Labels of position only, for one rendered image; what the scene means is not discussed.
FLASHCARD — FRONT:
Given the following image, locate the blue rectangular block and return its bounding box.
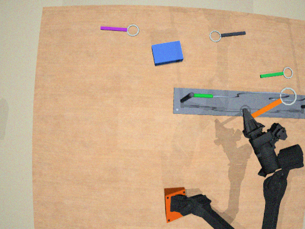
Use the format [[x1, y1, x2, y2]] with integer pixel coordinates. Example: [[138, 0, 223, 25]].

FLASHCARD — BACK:
[[151, 41, 183, 66]]

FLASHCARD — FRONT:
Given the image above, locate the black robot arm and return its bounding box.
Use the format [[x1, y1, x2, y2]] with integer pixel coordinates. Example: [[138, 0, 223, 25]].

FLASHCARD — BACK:
[[170, 123, 304, 229]]

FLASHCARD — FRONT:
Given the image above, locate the grey ring with purple handle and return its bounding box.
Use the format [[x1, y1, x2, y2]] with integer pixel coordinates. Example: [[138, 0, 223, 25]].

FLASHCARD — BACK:
[[100, 24, 139, 36]]

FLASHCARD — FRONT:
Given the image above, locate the orange bar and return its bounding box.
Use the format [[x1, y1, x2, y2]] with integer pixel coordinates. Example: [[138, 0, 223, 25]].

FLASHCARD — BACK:
[[251, 87, 297, 118]]

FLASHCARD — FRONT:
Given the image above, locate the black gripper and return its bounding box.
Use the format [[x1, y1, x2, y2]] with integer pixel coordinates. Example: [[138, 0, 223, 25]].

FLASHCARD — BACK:
[[242, 108, 275, 159]]

